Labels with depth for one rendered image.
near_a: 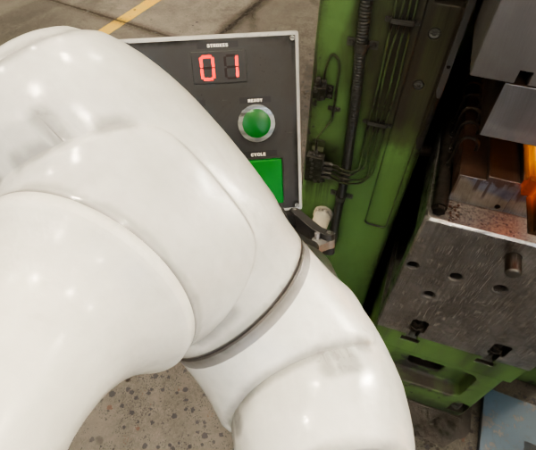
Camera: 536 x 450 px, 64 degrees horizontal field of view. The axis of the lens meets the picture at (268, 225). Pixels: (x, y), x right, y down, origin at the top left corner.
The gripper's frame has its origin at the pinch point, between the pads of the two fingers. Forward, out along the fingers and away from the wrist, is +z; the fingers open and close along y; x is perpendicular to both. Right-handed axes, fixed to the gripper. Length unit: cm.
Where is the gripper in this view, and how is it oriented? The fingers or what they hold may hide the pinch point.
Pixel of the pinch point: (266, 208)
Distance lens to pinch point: 58.3
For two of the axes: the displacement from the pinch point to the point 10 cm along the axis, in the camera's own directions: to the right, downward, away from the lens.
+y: 9.9, -0.8, 0.6
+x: -0.5, -9.3, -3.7
